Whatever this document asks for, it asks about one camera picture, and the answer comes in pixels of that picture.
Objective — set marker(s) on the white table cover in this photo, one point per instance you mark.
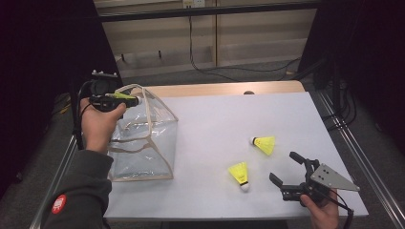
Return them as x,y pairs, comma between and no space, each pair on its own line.
207,133

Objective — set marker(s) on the dark round table grommet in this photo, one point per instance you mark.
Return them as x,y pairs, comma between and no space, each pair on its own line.
249,92

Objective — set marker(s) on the white wall outlet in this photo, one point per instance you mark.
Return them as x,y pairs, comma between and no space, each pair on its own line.
199,3

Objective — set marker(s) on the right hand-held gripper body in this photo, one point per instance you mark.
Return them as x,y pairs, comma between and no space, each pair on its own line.
334,179

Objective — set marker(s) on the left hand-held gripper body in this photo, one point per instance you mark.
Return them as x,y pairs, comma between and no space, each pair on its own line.
102,87

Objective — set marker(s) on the clear bag with beige trim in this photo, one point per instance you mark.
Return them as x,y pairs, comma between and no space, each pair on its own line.
153,152

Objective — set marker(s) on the person's left hand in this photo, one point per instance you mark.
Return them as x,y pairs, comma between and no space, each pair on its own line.
97,127

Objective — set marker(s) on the person's right hand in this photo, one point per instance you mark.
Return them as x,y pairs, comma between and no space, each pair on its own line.
323,214

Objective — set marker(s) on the beige wooden cabinet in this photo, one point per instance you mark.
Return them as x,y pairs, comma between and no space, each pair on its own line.
254,28

